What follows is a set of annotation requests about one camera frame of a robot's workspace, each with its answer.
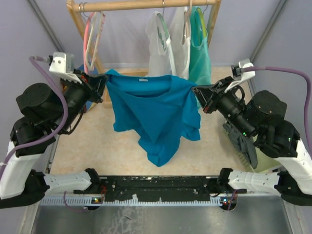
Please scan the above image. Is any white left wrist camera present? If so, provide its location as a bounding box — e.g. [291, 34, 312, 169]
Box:
[49, 52, 75, 74]

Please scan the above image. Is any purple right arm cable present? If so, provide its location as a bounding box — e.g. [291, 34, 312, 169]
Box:
[240, 65, 312, 122]

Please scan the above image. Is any green hanger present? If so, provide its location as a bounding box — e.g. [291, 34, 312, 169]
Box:
[156, 13, 169, 52]

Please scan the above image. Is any wooden hanger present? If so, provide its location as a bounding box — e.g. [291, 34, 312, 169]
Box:
[183, 0, 193, 40]

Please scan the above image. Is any teal t-shirt on hanger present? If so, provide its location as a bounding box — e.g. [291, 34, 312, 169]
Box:
[189, 6, 211, 85]

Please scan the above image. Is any pink hanger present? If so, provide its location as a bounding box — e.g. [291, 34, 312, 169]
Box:
[83, 12, 105, 73]

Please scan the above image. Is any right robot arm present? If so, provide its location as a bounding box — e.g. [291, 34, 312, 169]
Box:
[192, 77, 312, 206]

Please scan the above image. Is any white toothed cable strip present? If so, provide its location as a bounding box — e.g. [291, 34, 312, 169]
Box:
[40, 195, 230, 207]

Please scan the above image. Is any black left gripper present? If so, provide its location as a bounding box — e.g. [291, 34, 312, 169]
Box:
[56, 68, 110, 132]

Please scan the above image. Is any blue t-shirt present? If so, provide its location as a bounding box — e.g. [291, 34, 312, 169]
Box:
[106, 70, 201, 167]

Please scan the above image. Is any light green perforated basket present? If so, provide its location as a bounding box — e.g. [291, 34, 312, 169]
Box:
[238, 148, 281, 173]

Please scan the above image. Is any white t-shirt on green hanger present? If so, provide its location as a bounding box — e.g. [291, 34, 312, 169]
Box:
[146, 12, 176, 77]

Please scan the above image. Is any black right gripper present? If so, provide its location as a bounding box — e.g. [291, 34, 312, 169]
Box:
[190, 76, 253, 138]

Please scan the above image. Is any yellow hanger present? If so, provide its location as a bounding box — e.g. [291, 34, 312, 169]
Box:
[197, 7, 207, 38]

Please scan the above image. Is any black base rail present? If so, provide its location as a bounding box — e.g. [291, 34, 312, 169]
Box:
[73, 175, 247, 202]

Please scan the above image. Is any grey t-shirt in basket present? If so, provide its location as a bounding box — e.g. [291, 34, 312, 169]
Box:
[222, 121, 258, 169]

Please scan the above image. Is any white t-shirt on wooden hanger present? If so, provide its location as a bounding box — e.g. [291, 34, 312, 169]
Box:
[169, 7, 191, 80]

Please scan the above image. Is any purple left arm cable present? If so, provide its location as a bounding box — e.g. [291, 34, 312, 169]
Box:
[0, 56, 69, 181]

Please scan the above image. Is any cream hanger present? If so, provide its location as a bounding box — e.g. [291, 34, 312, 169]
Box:
[88, 16, 99, 62]

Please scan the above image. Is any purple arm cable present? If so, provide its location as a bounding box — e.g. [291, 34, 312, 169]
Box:
[240, 65, 312, 122]
[0, 56, 69, 181]

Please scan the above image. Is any light blue striped cloth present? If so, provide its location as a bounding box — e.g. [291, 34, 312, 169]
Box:
[78, 64, 98, 113]

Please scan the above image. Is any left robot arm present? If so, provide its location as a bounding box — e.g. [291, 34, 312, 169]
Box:
[0, 70, 107, 209]

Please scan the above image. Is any wooden clothes rack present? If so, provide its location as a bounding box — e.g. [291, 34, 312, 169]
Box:
[66, 0, 221, 77]

